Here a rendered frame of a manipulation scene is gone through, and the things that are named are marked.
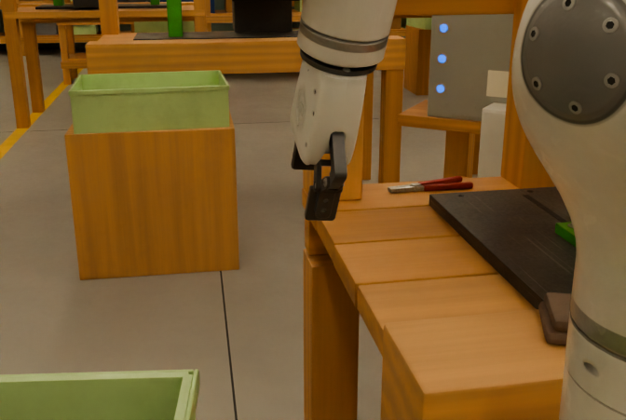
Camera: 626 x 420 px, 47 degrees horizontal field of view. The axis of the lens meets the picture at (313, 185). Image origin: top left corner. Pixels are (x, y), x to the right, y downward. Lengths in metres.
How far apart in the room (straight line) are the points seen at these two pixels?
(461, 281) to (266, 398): 1.40
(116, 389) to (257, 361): 1.86
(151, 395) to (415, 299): 0.40
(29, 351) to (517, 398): 2.15
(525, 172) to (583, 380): 0.89
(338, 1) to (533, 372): 0.40
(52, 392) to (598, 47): 0.49
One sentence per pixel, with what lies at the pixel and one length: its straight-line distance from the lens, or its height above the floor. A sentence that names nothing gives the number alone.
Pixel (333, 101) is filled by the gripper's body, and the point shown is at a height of 1.16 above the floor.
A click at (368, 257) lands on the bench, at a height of 0.88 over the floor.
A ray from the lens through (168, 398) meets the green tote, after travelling 0.63.
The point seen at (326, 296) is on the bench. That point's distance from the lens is 1.32.
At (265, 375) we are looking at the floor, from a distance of 2.41.
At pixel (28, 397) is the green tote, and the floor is 0.95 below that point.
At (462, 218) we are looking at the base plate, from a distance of 1.14.
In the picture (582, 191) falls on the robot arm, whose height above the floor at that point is 1.17.
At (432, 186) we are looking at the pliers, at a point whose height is 0.89.
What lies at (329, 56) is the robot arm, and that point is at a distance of 0.66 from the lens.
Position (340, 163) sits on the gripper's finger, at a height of 1.10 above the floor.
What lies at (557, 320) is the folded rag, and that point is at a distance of 0.80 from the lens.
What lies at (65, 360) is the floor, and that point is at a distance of 2.61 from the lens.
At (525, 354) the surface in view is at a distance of 0.79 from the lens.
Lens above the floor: 1.29
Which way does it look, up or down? 18 degrees down
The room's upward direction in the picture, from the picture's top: straight up
